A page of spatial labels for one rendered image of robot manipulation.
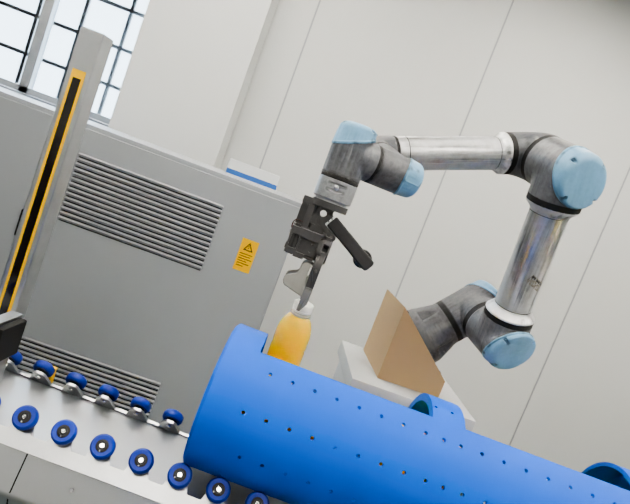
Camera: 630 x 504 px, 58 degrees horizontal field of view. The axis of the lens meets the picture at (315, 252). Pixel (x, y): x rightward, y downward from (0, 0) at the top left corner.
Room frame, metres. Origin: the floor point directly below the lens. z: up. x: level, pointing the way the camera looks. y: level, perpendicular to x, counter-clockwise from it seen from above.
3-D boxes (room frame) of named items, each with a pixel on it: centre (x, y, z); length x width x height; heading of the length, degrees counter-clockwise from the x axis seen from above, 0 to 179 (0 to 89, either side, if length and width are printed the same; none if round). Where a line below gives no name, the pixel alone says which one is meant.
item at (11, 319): (1.07, 0.52, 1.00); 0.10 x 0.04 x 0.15; 0
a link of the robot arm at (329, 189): (1.08, 0.01, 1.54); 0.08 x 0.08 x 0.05
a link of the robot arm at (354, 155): (1.08, 0.00, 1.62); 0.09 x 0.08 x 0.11; 113
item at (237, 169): (2.67, 0.40, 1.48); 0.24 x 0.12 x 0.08; 102
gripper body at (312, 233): (1.08, 0.01, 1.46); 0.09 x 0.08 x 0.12; 90
